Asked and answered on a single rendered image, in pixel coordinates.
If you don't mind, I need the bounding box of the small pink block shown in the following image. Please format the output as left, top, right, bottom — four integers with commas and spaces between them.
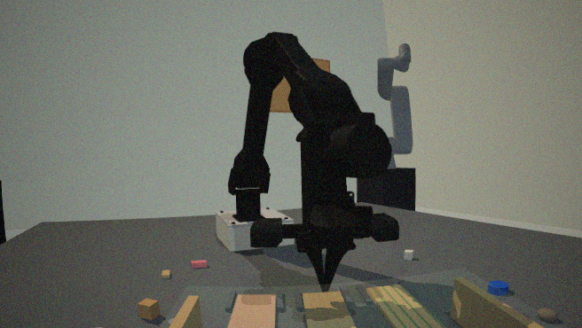
192, 260, 208, 269

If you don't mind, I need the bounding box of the blue short cylinder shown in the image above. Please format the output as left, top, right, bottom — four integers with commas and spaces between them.
489, 280, 508, 292

